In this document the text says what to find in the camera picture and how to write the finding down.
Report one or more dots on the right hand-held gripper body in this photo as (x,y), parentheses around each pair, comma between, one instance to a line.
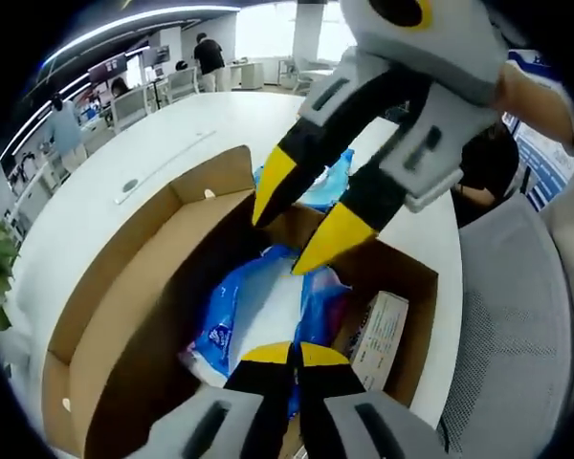
(449,52)

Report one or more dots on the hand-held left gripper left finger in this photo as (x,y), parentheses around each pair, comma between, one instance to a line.
(263,382)

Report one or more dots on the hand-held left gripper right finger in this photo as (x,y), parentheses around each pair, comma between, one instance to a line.
(327,382)

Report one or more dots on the small white carton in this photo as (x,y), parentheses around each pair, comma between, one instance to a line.
(380,334)

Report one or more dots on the blue tissue soft pack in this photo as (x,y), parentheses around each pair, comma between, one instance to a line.
(229,315)

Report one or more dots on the brown cardboard shoe box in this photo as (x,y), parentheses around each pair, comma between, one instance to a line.
(139,296)

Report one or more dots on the white office chair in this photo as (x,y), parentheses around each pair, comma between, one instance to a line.
(183,85)
(130,110)

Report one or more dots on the grey mesh office chair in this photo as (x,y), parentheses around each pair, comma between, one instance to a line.
(507,296)

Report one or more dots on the green plant in white pot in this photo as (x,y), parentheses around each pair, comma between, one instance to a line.
(0,268)

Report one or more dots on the wall display screen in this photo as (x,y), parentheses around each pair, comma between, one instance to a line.
(107,67)

